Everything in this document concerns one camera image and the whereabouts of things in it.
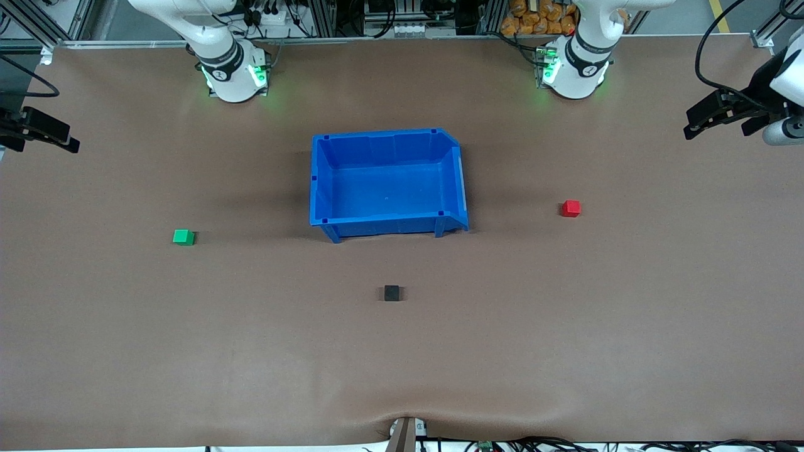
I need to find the diagonal aluminium profile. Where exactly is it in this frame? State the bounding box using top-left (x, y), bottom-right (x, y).
top-left (9, 0), bottom-right (68, 63)
top-left (751, 3), bottom-right (804, 50)

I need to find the orange snack bag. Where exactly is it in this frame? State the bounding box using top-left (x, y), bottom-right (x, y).
top-left (501, 0), bottom-right (579, 36)

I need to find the white power strip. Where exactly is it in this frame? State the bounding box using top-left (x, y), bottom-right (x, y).
top-left (248, 6), bottom-right (296, 27)

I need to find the brown table mat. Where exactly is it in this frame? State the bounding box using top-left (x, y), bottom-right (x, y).
top-left (0, 35), bottom-right (804, 449)

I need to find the blue plastic storage bin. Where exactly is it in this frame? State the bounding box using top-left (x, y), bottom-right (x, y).
top-left (310, 128), bottom-right (470, 244)

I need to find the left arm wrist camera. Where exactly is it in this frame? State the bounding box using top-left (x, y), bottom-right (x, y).
top-left (762, 115), bottom-right (804, 146)

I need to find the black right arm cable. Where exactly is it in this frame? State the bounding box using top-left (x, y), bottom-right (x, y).
top-left (0, 54), bottom-right (61, 99)

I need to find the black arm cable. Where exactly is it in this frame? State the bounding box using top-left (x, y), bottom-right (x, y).
top-left (0, 54), bottom-right (61, 99)
top-left (695, 0), bottom-right (764, 99)

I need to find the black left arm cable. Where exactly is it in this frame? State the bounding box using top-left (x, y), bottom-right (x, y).
top-left (695, 0), bottom-right (764, 99)

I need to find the aluminium frame upright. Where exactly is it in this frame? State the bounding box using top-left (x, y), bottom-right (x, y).
top-left (311, 0), bottom-right (338, 37)
top-left (476, 0), bottom-right (506, 35)

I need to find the aluminium table edge rail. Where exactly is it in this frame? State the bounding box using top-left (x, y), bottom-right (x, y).
top-left (41, 35), bottom-right (773, 51)

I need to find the black cable bundle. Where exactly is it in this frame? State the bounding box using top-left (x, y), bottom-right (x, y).
top-left (433, 436), bottom-right (804, 452)

